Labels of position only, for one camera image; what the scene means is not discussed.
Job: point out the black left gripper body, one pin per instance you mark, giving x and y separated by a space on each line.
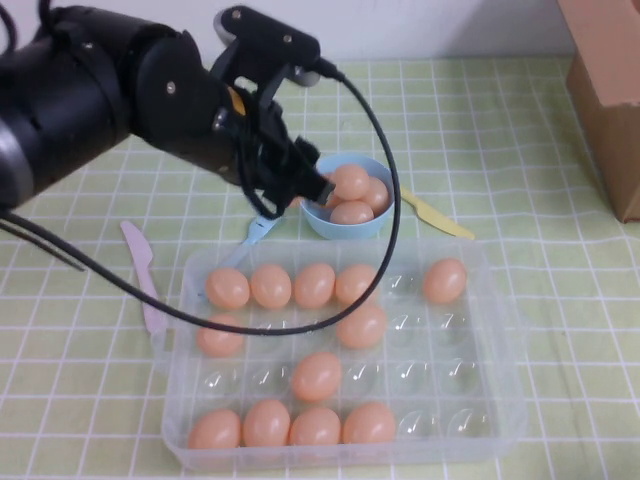
250 140

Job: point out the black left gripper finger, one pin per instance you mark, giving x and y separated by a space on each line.
310 167
270 195

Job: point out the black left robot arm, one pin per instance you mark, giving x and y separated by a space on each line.
75 100

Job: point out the clear plastic egg box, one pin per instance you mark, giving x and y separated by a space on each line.
425 350

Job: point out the brown cardboard box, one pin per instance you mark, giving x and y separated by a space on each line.
610 75

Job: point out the light blue plastic fork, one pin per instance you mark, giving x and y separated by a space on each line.
257 232

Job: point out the light blue bowl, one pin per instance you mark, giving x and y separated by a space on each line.
350 231

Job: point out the yellow plastic knife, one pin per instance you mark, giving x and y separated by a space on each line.
430 215

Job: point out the lilac plastic knife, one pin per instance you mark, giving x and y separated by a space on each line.
142 265

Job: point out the green checked tablecloth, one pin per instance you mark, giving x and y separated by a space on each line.
500 150

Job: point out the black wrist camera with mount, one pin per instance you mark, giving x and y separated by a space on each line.
270 35

